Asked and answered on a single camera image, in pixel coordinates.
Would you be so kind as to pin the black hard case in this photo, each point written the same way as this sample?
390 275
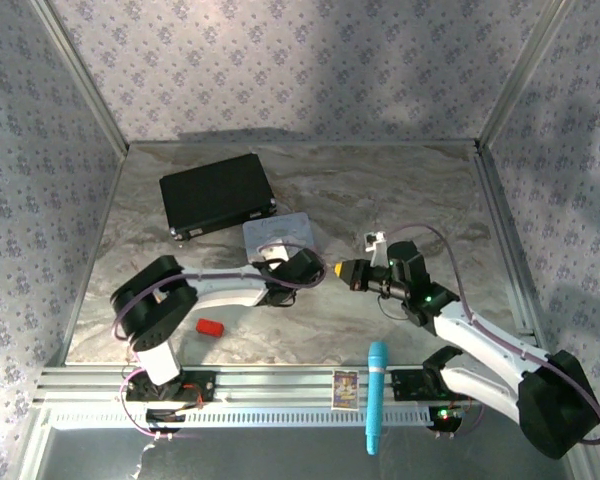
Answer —
212 195

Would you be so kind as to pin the blue toy microphone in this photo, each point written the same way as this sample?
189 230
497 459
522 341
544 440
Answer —
377 390

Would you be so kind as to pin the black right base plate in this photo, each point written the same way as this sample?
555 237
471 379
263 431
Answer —
410 387

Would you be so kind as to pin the red small block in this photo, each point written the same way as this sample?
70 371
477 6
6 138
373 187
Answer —
210 327

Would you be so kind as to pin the pastel cartoon tin box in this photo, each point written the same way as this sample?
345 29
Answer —
280 227

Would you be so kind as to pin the aluminium frame post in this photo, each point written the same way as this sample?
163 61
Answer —
522 70
80 75

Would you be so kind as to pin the left black controller board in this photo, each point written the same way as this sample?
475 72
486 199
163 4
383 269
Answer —
162 417

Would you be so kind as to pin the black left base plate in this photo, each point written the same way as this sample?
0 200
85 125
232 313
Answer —
200 387

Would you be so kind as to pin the black controller board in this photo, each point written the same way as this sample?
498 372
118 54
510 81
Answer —
445 417
162 417

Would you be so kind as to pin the small yellow block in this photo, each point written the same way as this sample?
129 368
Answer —
339 269

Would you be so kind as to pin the colourful trading card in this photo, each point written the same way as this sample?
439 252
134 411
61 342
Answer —
345 390

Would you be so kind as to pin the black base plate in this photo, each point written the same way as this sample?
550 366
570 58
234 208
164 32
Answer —
200 387
410 387

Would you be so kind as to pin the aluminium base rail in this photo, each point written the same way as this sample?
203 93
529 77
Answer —
290 382

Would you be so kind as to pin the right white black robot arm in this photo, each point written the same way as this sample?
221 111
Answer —
480 336

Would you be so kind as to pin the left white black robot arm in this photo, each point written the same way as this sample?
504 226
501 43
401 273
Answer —
225 290

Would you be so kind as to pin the right black controller board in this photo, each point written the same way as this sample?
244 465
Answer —
445 417

